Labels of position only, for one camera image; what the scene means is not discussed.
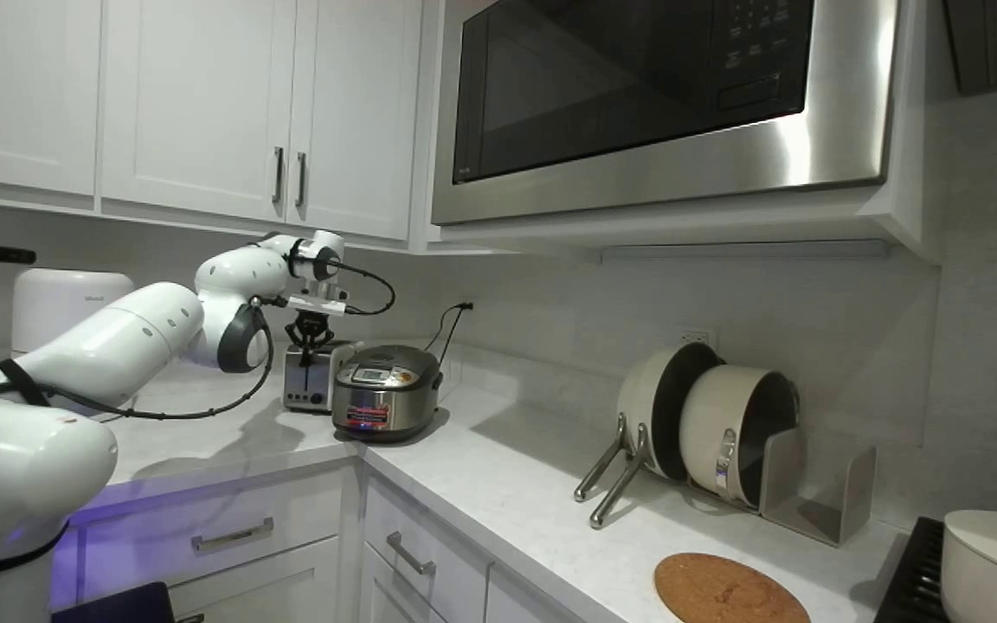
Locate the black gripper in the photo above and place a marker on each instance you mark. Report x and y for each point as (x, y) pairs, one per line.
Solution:
(311, 328)

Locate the white polka dot toaster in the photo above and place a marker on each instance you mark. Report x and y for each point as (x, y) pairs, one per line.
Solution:
(311, 375)

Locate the silver black rice cooker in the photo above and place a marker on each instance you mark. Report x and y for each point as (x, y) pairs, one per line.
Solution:
(387, 393)

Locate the stainless steel microwave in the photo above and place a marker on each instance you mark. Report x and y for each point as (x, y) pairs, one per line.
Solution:
(583, 105)

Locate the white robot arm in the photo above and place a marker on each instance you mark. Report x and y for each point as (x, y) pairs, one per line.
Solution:
(52, 398)

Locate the white upper cabinet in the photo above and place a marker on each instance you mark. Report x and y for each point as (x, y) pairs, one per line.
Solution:
(211, 112)

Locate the white lower cabinet drawers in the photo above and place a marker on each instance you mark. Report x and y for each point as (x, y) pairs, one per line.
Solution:
(304, 548)

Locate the white air purifier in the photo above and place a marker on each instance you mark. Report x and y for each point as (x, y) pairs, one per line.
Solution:
(48, 303)

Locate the round cork trivet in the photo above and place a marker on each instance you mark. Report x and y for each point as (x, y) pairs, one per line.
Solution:
(719, 588)

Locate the grey pan rack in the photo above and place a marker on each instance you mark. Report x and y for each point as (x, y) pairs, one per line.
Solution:
(821, 503)

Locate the black gas stove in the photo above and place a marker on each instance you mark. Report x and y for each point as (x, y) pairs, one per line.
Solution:
(915, 585)

